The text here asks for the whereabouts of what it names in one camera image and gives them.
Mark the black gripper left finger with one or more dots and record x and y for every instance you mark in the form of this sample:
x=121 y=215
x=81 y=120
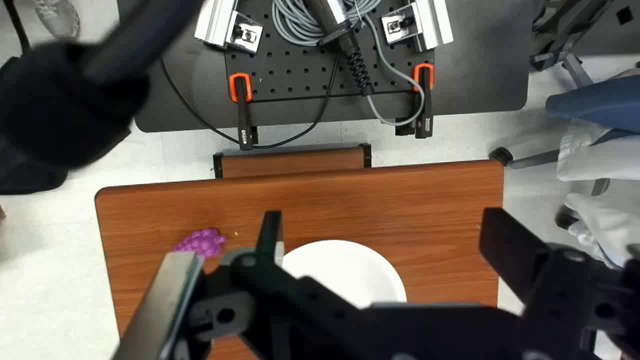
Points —
x=270 y=244

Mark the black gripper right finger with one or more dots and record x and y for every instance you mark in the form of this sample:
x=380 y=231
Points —
x=512 y=250

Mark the purple toy grape bunch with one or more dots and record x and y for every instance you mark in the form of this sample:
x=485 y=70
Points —
x=206 y=242

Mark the white plastic bowl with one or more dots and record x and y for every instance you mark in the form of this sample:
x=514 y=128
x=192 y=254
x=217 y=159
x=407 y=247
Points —
x=349 y=268

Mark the wooden side table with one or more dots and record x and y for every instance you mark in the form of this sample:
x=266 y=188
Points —
x=425 y=219

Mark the blue white jacket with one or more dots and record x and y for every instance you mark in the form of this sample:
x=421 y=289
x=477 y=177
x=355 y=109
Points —
x=603 y=146

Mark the orange black clamp left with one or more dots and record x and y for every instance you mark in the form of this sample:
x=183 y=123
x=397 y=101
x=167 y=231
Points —
x=241 y=95

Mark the orange black clamp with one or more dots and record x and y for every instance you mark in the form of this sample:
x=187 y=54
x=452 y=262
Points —
x=241 y=95
x=421 y=128

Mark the orange black clamp right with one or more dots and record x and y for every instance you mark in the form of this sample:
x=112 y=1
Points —
x=421 y=128

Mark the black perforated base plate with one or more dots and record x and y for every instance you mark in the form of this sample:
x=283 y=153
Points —
x=292 y=66

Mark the aluminium extrusion rail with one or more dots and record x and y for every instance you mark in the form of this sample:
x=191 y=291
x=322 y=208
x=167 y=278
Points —
x=222 y=24
x=422 y=20

